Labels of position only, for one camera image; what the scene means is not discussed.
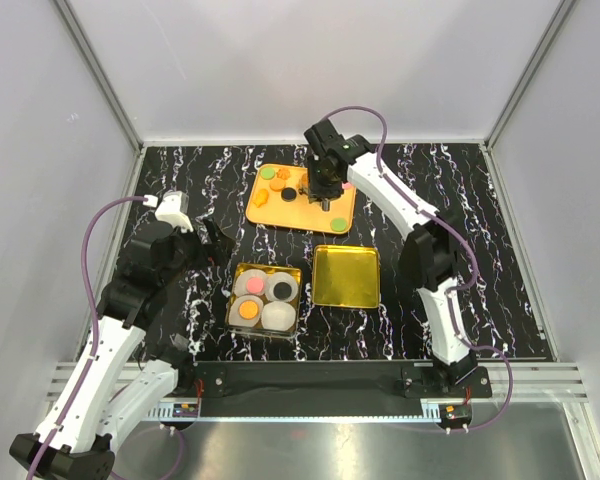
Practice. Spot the green round cookie top left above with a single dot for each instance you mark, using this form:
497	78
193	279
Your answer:
267	173

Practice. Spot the black round cookie on tray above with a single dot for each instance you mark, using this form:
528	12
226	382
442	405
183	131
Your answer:
288	194

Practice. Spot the white paper cup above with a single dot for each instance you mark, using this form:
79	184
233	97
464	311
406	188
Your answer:
280	277
240	283
278	316
234	318

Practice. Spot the orange fish cookie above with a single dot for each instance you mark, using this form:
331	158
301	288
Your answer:
261	198

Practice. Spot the aluminium frame rail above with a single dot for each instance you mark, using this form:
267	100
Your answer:
522	382

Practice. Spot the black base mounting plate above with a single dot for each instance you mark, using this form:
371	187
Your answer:
420	379

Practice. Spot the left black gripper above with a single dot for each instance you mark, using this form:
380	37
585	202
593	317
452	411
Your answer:
218	249

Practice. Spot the orange flower cookie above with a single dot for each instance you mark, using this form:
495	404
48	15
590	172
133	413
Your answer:
283	173

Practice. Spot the white paper cup back right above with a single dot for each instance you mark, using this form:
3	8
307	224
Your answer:
280	277

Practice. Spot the orange round cookie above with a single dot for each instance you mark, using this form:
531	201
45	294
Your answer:
249	310
277	184

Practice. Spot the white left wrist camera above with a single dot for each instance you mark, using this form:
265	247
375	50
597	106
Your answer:
171	209

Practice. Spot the white paper cup front right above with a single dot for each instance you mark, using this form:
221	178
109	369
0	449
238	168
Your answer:
278	316

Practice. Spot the orange plastic tray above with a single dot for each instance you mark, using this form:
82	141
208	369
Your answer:
299	214

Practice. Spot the green round cookie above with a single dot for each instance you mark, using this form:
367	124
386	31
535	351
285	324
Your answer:
338	224
267	173

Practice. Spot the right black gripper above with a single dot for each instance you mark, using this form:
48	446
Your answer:
315	191

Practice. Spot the white paper cup back left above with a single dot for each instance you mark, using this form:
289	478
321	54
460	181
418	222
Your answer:
240	283

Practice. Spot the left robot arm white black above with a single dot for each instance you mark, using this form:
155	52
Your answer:
80	436

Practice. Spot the black round cookie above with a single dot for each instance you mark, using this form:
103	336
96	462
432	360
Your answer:
282	290
288	194

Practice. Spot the gold cookie tin box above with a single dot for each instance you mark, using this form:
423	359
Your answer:
258	330

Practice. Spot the gold tin lid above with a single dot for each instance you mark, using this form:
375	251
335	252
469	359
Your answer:
346	277

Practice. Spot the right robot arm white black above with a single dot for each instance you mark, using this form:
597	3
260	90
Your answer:
429	256

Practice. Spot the green round cookie bottom right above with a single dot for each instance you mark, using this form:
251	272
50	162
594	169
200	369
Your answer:
338	224

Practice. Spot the white paper cup front left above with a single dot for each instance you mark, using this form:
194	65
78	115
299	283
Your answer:
234	318

